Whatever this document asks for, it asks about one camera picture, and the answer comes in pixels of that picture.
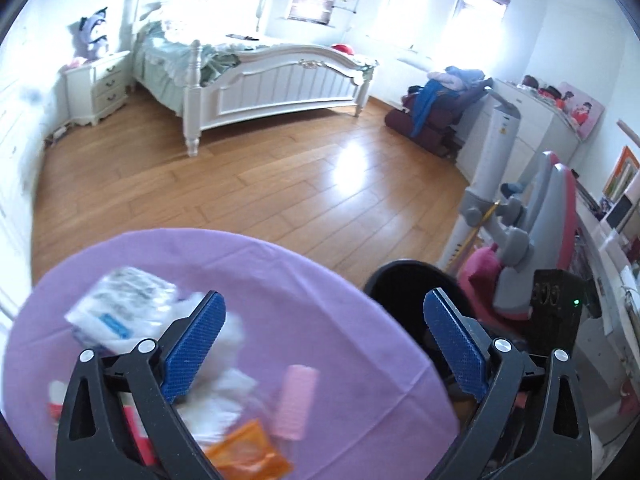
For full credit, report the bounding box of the white nightstand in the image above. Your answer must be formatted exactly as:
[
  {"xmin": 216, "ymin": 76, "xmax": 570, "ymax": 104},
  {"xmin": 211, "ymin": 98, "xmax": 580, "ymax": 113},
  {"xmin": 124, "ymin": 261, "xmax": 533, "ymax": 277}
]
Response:
[{"xmin": 62, "ymin": 51, "xmax": 133, "ymax": 127}]

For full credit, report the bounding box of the white tower appliance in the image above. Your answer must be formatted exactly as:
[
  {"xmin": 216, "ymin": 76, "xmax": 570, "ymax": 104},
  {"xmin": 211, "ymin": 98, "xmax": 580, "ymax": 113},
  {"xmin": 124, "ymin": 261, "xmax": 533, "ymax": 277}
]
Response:
[{"xmin": 435, "ymin": 85, "xmax": 521, "ymax": 271}]

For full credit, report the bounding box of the pink framed photo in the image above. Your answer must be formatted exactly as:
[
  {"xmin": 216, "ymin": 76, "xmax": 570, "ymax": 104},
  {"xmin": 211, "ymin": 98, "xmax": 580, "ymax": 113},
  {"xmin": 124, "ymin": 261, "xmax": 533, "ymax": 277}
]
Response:
[{"xmin": 552, "ymin": 81, "xmax": 606, "ymax": 140}]

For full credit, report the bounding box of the white desk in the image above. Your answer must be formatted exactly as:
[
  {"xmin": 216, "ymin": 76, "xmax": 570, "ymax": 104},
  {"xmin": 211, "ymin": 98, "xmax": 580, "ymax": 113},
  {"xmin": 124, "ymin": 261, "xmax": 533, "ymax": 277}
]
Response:
[{"xmin": 575, "ymin": 195, "xmax": 640, "ymax": 461}]

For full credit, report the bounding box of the white cabinet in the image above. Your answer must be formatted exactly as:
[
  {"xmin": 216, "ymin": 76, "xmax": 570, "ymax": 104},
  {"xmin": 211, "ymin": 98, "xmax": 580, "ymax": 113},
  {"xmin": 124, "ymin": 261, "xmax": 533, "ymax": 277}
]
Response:
[{"xmin": 456, "ymin": 79, "xmax": 583, "ymax": 181}]

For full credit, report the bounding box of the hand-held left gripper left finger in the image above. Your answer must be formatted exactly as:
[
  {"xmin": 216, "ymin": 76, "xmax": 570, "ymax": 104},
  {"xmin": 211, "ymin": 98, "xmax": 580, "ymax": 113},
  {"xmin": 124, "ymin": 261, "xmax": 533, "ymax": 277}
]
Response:
[{"xmin": 56, "ymin": 290, "xmax": 227, "ymax": 480}]

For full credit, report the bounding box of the white tissue packet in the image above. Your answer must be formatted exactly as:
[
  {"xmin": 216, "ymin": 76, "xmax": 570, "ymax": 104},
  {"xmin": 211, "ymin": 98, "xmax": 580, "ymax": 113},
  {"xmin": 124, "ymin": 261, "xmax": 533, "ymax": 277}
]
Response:
[{"xmin": 65, "ymin": 267, "xmax": 181, "ymax": 356}]

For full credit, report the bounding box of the dark red massage chair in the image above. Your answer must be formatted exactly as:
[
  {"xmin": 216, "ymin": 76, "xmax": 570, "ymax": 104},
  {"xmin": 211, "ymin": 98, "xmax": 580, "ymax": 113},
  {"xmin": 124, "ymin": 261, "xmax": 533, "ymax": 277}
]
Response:
[{"xmin": 385, "ymin": 85, "xmax": 488, "ymax": 157}]

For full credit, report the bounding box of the purple round tablecloth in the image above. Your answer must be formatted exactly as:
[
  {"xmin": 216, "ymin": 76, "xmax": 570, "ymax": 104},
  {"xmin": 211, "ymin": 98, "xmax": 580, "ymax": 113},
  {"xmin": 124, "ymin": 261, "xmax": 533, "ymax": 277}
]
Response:
[{"xmin": 2, "ymin": 228, "xmax": 463, "ymax": 480}]

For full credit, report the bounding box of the small white red item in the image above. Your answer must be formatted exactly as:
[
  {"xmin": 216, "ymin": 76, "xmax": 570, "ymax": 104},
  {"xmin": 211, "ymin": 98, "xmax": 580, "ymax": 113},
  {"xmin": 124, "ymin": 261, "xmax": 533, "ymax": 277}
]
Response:
[{"xmin": 48, "ymin": 381, "xmax": 68, "ymax": 423}]

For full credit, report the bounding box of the purple plush toy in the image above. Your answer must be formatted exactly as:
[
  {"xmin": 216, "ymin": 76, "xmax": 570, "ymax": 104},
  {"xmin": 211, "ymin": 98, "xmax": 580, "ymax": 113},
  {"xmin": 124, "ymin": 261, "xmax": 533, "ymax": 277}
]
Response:
[{"xmin": 75, "ymin": 6, "xmax": 111, "ymax": 61}]

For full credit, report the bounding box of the red pink packet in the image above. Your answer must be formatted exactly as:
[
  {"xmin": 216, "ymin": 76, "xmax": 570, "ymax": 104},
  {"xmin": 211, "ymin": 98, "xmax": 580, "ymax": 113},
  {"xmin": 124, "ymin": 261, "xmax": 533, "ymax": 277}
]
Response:
[{"xmin": 120, "ymin": 392, "xmax": 157, "ymax": 467}]

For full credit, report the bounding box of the pink hair roller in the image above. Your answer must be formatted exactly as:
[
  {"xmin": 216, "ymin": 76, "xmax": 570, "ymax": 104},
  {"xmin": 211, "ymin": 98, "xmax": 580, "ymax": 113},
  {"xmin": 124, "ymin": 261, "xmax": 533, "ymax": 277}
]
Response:
[{"xmin": 274, "ymin": 365, "xmax": 319, "ymax": 442}]

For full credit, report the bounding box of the black trash bin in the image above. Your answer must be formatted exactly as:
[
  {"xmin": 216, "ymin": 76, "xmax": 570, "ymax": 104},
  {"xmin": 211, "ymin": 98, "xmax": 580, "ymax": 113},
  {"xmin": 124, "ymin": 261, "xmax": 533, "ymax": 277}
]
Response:
[{"xmin": 363, "ymin": 259, "xmax": 528, "ymax": 480}]

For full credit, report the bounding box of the window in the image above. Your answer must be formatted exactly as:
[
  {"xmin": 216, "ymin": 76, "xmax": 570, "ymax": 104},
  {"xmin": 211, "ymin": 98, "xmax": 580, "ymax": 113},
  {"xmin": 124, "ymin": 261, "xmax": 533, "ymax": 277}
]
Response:
[
  {"xmin": 450, "ymin": 0, "xmax": 511, "ymax": 56},
  {"xmin": 387, "ymin": 0, "xmax": 438, "ymax": 43}
]

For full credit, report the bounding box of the pink cloth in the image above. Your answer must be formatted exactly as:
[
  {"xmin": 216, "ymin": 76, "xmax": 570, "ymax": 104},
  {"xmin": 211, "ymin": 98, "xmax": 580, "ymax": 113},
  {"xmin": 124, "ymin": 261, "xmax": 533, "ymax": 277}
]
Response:
[{"xmin": 457, "ymin": 247, "xmax": 531, "ymax": 331}]

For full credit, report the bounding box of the orange wrapper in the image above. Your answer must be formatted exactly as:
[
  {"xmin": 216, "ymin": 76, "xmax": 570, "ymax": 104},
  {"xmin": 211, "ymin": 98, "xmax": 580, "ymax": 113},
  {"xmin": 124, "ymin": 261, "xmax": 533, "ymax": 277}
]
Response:
[{"xmin": 204, "ymin": 420, "xmax": 293, "ymax": 480}]

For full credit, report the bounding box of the grey pink chair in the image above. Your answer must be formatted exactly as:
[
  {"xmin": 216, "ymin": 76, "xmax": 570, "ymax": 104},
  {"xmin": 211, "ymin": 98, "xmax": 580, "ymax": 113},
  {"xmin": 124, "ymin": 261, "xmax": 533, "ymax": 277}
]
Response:
[{"xmin": 459, "ymin": 150, "xmax": 581, "ymax": 321}]

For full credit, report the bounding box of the pile of clothes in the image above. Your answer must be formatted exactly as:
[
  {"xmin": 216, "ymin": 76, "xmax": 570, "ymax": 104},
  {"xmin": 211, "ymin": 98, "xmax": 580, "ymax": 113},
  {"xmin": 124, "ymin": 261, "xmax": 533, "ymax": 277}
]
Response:
[{"xmin": 407, "ymin": 66, "xmax": 493, "ymax": 138}]

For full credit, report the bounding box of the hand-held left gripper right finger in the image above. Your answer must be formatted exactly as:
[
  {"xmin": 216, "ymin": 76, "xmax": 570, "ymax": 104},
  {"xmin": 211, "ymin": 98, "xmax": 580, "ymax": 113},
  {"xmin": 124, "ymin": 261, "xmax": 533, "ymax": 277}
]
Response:
[{"xmin": 423, "ymin": 287, "xmax": 593, "ymax": 480}]

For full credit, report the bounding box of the white bed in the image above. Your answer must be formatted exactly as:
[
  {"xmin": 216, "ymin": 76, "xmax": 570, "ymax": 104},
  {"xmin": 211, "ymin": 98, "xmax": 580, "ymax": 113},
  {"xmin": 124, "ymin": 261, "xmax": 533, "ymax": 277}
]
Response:
[{"xmin": 131, "ymin": 0, "xmax": 379, "ymax": 157}]

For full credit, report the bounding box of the orange book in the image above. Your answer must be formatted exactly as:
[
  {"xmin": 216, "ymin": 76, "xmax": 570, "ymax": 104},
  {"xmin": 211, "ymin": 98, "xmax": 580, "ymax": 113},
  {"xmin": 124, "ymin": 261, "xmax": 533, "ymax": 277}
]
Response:
[{"xmin": 602, "ymin": 146, "xmax": 640, "ymax": 201}]

